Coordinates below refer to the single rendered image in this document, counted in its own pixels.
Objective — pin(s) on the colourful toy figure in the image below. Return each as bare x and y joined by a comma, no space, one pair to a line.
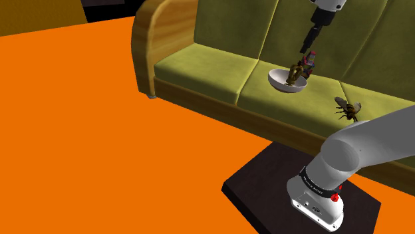
309,61

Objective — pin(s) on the green sofa with wooden frame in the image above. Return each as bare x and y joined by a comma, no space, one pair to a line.
207,68

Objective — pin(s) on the white bowl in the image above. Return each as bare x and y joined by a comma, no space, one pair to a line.
280,81

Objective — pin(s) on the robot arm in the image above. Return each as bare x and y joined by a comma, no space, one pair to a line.
363,142

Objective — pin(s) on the brown pretzel-shaped figure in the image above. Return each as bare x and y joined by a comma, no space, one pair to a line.
294,74

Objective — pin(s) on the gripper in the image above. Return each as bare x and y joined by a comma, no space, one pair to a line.
322,17

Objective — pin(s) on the bee toy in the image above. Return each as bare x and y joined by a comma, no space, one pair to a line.
349,110

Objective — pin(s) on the dark robot stand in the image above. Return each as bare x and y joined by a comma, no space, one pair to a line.
259,181

